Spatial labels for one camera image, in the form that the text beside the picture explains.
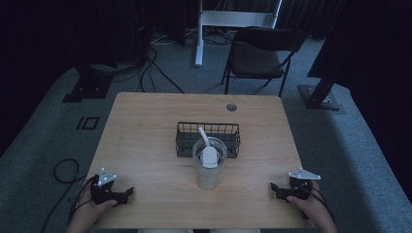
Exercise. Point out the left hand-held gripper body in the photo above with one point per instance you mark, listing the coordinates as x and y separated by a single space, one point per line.
103 191

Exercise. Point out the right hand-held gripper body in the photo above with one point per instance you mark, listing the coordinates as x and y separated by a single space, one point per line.
301 186

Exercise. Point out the person's left hand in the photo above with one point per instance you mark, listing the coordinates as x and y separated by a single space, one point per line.
92 208

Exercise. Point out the person's right hand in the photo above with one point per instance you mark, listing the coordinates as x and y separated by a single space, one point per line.
309 205

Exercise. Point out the clear plastic cup with lid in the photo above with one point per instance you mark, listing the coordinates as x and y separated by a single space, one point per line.
209 176

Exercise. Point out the white spoon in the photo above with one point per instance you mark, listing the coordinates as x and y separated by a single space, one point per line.
204 136

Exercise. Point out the black stand with bolted base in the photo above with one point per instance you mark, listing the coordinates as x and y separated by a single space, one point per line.
319 95

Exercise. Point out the grey table grommet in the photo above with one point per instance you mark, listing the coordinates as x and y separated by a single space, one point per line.
231 107

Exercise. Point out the black stand with flat base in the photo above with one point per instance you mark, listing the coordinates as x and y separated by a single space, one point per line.
87 89

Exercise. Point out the black folding chair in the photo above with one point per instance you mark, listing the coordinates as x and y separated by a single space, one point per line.
256 59

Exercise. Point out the white desk frame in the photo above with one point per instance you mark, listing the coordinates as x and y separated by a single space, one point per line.
233 18

